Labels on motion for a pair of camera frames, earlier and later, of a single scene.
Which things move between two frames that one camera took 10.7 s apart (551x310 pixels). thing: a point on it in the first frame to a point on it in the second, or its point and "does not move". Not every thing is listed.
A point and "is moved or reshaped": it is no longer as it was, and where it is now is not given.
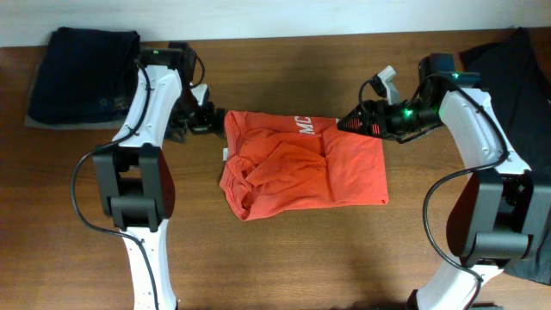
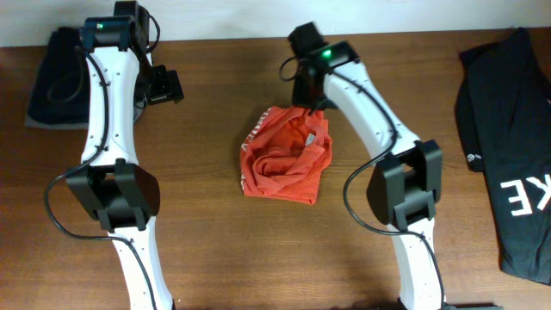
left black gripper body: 187,114 to 154,83
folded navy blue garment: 85,75 does not move
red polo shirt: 276,163 is moved or reshaped
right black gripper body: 398,118 to 309,96
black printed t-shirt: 514,68 does not move
